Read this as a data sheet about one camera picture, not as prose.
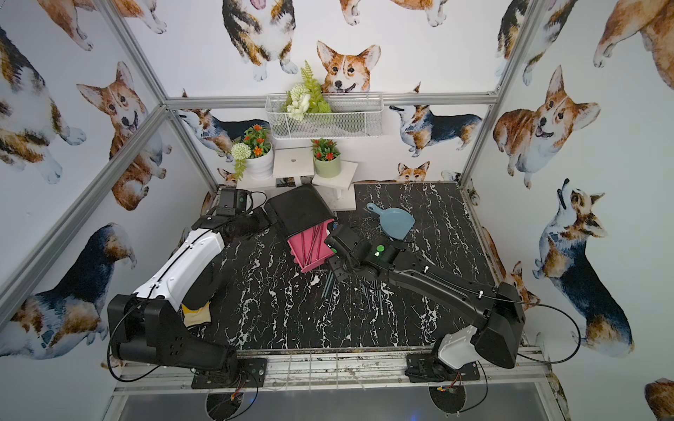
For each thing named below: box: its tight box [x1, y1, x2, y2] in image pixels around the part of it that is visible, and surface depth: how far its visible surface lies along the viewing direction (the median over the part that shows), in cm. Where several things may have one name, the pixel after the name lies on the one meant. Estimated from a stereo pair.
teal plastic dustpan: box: [366, 201, 416, 241], surface depth 112 cm
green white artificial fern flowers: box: [280, 59, 332, 122], surface depth 82 cm
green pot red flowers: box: [310, 137, 342, 179], surface depth 97 cm
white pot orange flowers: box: [230, 123, 274, 180], surface depth 96 cm
